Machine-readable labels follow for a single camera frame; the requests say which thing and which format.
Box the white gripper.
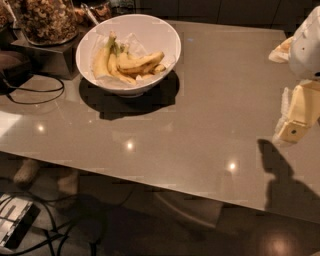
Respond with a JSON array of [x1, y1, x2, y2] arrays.
[[268, 6, 320, 144]]

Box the small lower right banana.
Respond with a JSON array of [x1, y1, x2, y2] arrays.
[[136, 64, 166, 80]]

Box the top right yellow banana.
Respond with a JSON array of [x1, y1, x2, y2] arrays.
[[117, 46, 164, 74]]

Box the yellow banana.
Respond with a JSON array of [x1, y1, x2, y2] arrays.
[[117, 46, 164, 74], [92, 31, 116, 79], [108, 44, 136, 85]]

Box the white ceramic bowl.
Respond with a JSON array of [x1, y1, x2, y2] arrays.
[[76, 14, 181, 97]]

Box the middle yellow banana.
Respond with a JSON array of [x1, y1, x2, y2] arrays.
[[108, 44, 136, 85]]

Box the left yellow banana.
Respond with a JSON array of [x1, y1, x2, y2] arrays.
[[92, 31, 116, 79]]

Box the small glass jar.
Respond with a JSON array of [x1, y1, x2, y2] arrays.
[[81, 0, 112, 23]]

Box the metal spoon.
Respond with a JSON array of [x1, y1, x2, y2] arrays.
[[80, 3, 99, 25]]

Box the dark square jar stand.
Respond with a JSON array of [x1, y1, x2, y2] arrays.
[[10, 32, 84, 80]]

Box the glass jar of granola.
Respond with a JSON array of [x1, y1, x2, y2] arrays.
[[8, 0, 78, 46]]

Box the silver electronics box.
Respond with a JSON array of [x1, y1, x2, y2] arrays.
[[0, 194, 40, 250]]

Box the black cable on table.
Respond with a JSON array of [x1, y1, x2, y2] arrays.
[[0, 73, 65, 106]]

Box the black floor cables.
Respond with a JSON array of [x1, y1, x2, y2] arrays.
[[0, 191, 111, 256]]

